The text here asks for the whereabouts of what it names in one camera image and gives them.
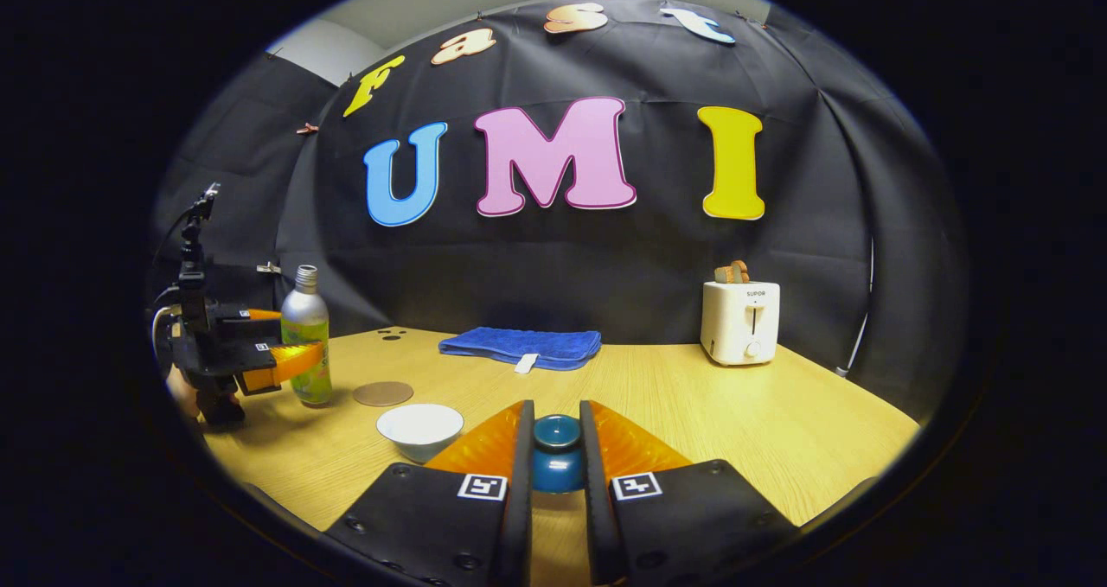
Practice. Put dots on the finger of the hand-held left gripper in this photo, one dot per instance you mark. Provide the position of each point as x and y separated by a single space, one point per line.
251 315
290 364

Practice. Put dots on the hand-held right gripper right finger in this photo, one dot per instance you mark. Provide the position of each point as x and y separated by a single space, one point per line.
597 518

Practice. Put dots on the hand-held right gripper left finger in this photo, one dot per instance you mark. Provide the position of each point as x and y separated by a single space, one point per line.
519 518

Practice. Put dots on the silver green label water bottle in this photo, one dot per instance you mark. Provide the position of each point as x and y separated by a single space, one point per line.
304 310

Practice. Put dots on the blue teacup lid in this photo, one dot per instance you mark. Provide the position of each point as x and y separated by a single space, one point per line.
558 462

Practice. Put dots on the round cork coaster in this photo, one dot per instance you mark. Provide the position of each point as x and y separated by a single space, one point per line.
383 393

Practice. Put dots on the white teacup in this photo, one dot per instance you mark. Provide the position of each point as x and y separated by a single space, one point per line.
419 427

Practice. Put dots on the silver clip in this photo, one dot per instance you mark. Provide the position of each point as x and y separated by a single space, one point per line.
269 268

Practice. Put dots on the blue folded towel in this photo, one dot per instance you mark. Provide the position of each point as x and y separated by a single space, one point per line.
519 345

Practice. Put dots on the white toaster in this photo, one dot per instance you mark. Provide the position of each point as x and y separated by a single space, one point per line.
738 323

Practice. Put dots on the black backdrop cloth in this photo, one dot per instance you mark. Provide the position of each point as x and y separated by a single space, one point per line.
562 267

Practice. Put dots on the toast slice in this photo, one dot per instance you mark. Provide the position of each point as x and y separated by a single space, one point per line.
732 272

